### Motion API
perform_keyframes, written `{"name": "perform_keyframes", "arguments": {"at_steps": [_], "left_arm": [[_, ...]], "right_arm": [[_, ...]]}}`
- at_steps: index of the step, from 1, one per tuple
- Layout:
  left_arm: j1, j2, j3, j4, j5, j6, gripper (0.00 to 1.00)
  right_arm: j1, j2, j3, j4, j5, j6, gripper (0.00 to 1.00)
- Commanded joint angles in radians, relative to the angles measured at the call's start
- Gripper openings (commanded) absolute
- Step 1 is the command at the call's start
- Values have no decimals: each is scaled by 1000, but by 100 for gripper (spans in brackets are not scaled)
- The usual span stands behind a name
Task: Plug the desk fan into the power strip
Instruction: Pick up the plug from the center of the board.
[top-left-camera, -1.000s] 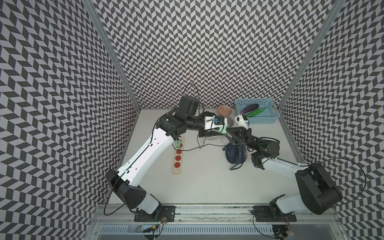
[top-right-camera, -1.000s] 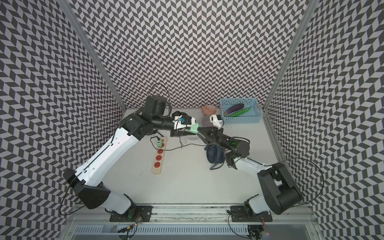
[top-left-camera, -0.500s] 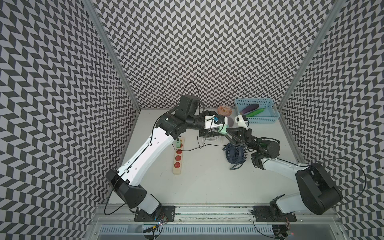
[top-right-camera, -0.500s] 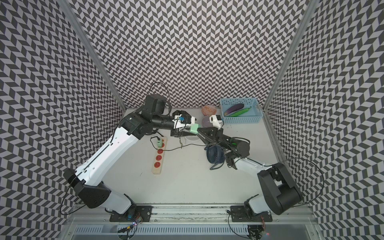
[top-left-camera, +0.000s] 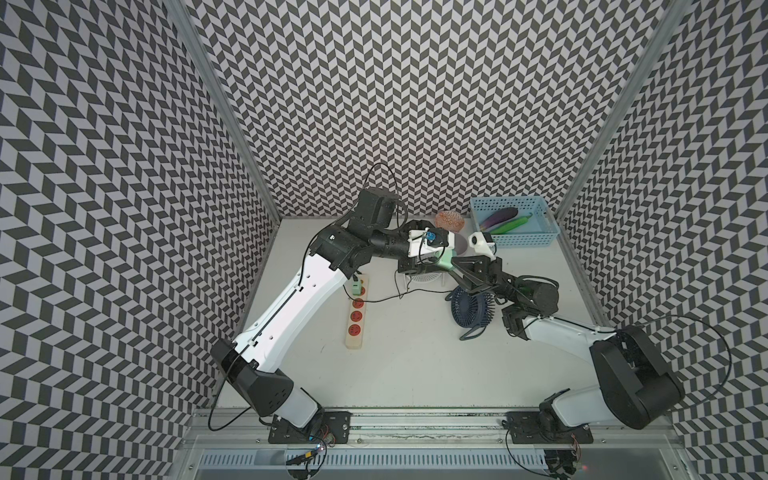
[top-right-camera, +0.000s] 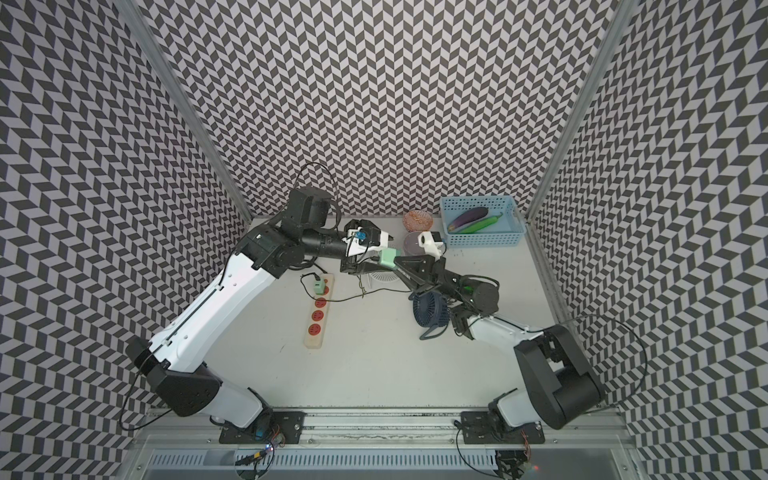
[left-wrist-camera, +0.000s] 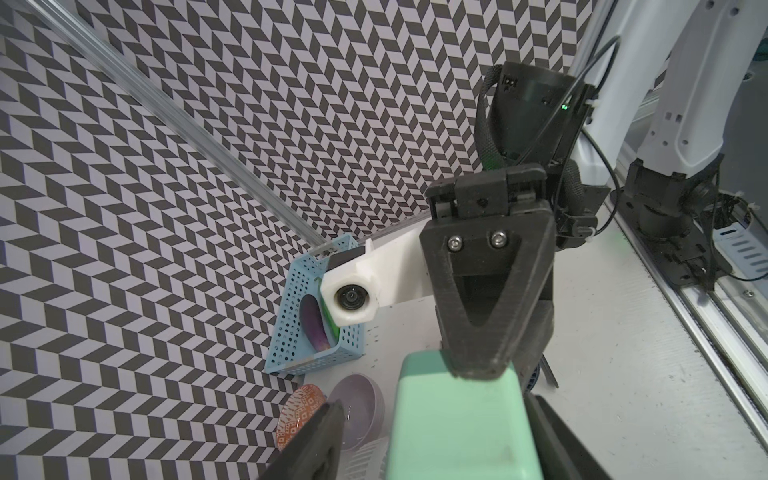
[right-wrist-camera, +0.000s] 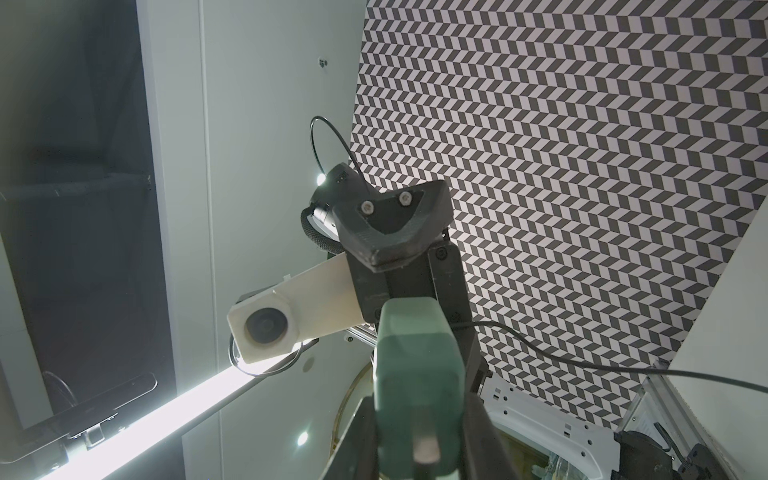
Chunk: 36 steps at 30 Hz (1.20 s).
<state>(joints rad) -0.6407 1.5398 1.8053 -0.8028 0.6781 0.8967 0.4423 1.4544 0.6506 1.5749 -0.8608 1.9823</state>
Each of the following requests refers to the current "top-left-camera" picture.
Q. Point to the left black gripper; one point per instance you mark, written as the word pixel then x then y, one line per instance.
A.
pixel 409 265

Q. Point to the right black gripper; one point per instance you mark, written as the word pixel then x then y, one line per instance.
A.
pixel 482 274

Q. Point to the green plug of white fan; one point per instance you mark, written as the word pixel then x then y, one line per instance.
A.
pixel 444 261

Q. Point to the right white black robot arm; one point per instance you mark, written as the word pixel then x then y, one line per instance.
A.
pixel 635 384

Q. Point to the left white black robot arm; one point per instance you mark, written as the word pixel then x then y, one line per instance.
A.
pixel 251 362

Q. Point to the white desk fan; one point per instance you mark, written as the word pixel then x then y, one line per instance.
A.
pixel 425 280

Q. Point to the navy blue desk fan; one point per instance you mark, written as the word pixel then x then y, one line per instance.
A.
pixel 473 312

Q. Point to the beige red power strip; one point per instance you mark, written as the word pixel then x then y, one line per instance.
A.
pixel 356 316

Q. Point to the lilac bowl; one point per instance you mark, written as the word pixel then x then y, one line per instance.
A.
pixel 461 244

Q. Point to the green toy cucumber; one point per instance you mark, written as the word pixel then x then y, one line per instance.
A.
pixel 508 226

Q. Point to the light blue plastic basket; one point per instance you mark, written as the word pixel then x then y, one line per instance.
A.
pixel 540 231

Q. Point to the purple toy eggplant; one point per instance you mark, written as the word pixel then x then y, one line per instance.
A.
pixel 498 217

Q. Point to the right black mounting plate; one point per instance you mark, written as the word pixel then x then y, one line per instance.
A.
pixel 528 427

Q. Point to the black mounting plate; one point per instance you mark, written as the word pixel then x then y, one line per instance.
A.
pixel 528 427
pixel 332 427

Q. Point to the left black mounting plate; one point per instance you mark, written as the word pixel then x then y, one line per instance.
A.
pixel 332 427

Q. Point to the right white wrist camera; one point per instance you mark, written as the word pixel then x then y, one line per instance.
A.
pixel 483 245

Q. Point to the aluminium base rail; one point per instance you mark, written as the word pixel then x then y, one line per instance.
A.
pixel 427 444

